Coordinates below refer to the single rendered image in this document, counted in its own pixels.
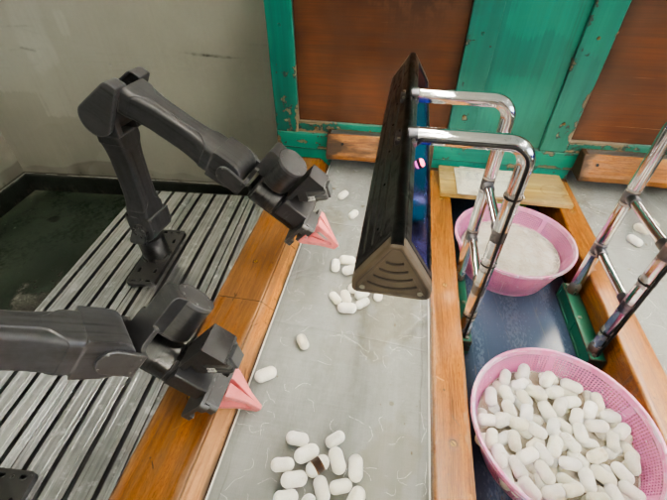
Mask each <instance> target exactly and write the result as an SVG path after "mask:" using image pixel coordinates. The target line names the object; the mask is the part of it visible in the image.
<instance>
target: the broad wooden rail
mask: <svg viewBox="0 0 667 500"><path fill-rule="evenodd" d="M302 158H303V160H304V161H305V163H306V165H307V170H308V169H309V168H310V167H311V166H312V165H313V164H315V165H316V166H317V167H318V168H320V169H321V170H322V171H323V172H324V173H327V171H328V168H329V166H328V165H327V164H326V163H325V162H324V161H323V160H322V159H320V158H309V157H302ZM288 231H289V228H288V227H287V226H285V225H284V224H283V223H281V222H280V221H279V220H277V219H276V218H275V217H273V216H272V215H271V214H269V212H267V211H265V210H264V209H263V211H262V213H261V214H260V216H259V218H258V220H257V222H256V224H255V226H254V227H253V229H252V231H251V233H250V235H249V237H248V239H247V241H246V242H245V244H244V246H243V248H242V250H241V252H240V254H239V256H238V257H237V259H236V261H235V263H234V265H233V267H232V269H231V271H230V272H229V274H228V276H227V278H226V280H225V282H224V284H223V285H222V287H221V289H220V291H219V293H218V295H217V297H216V299H215V300H214V302H213V305H214V308H213V310H212V311H211V312H210V314H209V315H208V316H207V317H206V319H205V320H204V321H203V323H202V325H201V327H200V329H199V331H198V333H197V336H200V335H202V334H203V333H204V332H205V331H206V330H208V329H209V328H210V327H211V326H212V325H214V324H215V323H216V324H217V325H219V326H221V327H222V328H224V329H226V330H227V331H229V332H231V333H232V334H234V335H235V336H236V337H237V339H236V341H237V343H238V346H239V347H240V349H241V350H242V352H243V354H244V356H243V359H242V361H241V363H240V366H239V368H238V369H239V370H240V371H241V373H242V375H243V377H244V379H245V381H246V383H247V384H248V382H249V380H250V377H251V374H252V372H253V369H254V366H255V363H256V361H257V358H258V355H259V353H260V350H261V347H262V345H263V342H264V339H265V337H266V334H267V331H268V328H269V326H270V323H271V320H272V318H273V315H274V312H275V310H276V307H277V305H278V303H279V300H280V297H281V295H282V292H283V289H284V286H285V284H286V281H287V278H288V276H289V273H290V270H291V268H292V265H293V262H294V260H295V257H296V254H297V252H298V249H299V246H300V242H298V241H297V240H296V236H297V235H296V236H295V238H294V240H295V242H294V243H293V244H291V245H290V246H289V245H288V244H286V243H285V242H284V240H285V238H286V236H287V233H288ZM189 398H190V396H188V395H186V394H184V393H182V392H180V391H178V390H176V389H175V388H173V387H171V386H169V387H168V389H167V391H166V393H165V395H164V397H163V399H162V400H161V402H160V404H159V406H158V408H157V410H156V412H155V414H154V415H153V417H152V419H151V421H150V423H149V425H148V427H147V429H146V430H145V432H144V433H143V435H142V437H141V439H140V441H139V443H138V444H137V446H136V448H135V450H134V452H133V454H132V456H131V457H130V459H129V461H128V463H127V465H126V467H125V469H124V471H123V472H122V474H121V476H120V478H119V480H118V482H117V484H116V486H115V487H114V489H113V491H112V493H111V495H110V497H109V499H108V500H205V497H206V494H207V492H208V489H209V486H210V484H211V482H212V479H213V476H214V474H215V471H216V468H217V466H218V463H219V460H220V458H221V455H222V452H223V449H224V447H225V444H226V441H227V439H228V436H229V433H230V431H231V428H232V425H233V423H234V420H235V417H236V415H237V412H238V409H218V410H217V411H216V413H214V414H212V415H210V414H208V413H200V412H195V416H194V418H193V419H191V420H187V419H185V418H183V417H181V415H182V412H183V410H184V408H185V406H186V404H187V402H188V400H189Z"/></svg>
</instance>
